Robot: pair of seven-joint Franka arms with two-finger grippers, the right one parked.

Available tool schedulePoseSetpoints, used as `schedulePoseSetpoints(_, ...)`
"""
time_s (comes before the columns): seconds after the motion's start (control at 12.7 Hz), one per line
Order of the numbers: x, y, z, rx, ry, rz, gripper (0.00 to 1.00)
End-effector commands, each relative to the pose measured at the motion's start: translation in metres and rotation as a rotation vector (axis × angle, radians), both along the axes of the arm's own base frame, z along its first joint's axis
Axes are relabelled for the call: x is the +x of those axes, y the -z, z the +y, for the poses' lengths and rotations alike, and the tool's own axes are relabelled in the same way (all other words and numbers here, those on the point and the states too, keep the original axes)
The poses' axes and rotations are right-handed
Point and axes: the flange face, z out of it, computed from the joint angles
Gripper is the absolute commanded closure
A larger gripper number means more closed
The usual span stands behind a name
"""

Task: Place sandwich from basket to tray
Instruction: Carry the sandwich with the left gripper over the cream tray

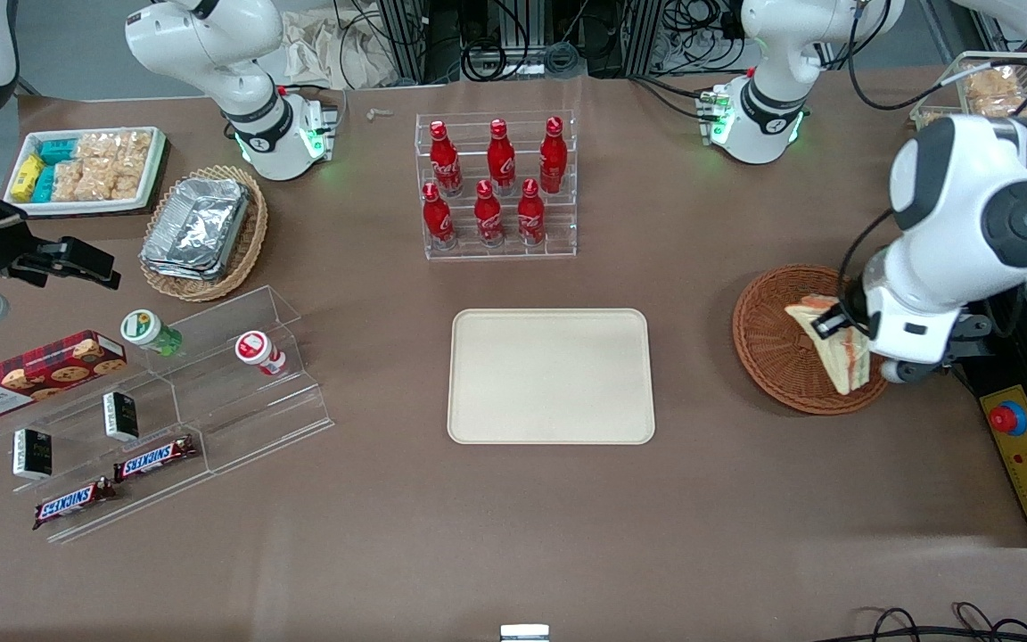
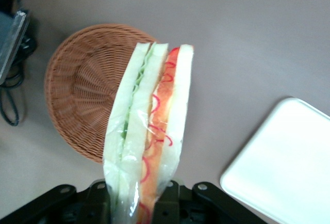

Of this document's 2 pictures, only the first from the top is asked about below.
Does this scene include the oval light wicker basket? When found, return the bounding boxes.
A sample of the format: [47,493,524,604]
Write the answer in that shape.
[138,164,269,303]

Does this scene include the round brown wicker basket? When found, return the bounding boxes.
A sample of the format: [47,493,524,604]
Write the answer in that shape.
[732,265,894,416]

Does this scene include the snickers chocolate bar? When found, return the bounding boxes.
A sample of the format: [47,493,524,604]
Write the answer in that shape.
[111,434,199,483]
[31,476,119,532]

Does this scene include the green lid cup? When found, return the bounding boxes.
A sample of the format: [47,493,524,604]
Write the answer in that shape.
[119,309,184,358]

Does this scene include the red lid cup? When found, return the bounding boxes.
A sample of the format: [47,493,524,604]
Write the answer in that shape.
[234,330,288,378]

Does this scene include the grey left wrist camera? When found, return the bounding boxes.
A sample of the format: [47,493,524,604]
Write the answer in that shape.
[878,356,935,387]

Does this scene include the aluminium profile frame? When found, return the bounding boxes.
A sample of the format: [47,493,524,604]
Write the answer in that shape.
[378,0,661,83]

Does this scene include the triangular sandwich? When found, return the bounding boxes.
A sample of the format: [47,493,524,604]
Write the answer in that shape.
[785,294,873,396]

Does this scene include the small black white box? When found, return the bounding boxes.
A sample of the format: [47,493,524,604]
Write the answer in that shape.
[12,428,54,483]
[102,391,141,444]

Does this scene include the beige cloth bag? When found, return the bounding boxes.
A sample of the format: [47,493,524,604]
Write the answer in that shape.
[280,4,409,90]

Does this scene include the red tartan cookie box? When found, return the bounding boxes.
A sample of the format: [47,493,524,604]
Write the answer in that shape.
[0,330,129,423]

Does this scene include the black floor cables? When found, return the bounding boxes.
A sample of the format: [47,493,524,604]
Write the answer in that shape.
[834,602,1027,642]

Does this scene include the black yellow control box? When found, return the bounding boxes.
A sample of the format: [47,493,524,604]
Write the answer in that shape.
[955,285,1027,547]

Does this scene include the white snack tray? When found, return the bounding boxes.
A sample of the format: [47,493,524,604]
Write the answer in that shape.
[4,126,168,218]

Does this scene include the yellow snack pack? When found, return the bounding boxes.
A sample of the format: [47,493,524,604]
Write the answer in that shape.
[11,153,47,202]

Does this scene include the clear acrylic stepped shelf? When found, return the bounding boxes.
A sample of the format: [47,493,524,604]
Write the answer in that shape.
[0,285,336,546]

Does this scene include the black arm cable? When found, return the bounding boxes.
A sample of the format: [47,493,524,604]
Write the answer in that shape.
[837,209,903,313]

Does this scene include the aluminium foil tray stack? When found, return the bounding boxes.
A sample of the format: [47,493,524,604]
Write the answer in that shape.
[140,177,251,282]

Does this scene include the red emergency stop button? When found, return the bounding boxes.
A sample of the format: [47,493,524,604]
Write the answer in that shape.
[990,401,1027,437]

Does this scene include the beige rectangular tray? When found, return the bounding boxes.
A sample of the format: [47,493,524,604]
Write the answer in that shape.
[448,309,657,446]

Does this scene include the white wire rack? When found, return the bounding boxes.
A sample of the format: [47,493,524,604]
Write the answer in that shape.
[909,51,1027,130]

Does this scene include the clear acrylic bottle rack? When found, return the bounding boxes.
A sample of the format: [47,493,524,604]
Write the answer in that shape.
[415,111,579,262]

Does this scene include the red cola bottle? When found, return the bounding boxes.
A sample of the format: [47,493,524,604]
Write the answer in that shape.
[486,118,517,195]
[473,179,505,249]
[429,120,464,198]
[422,181,457,251]
[539,116,567,194]
[517,177,547,247]

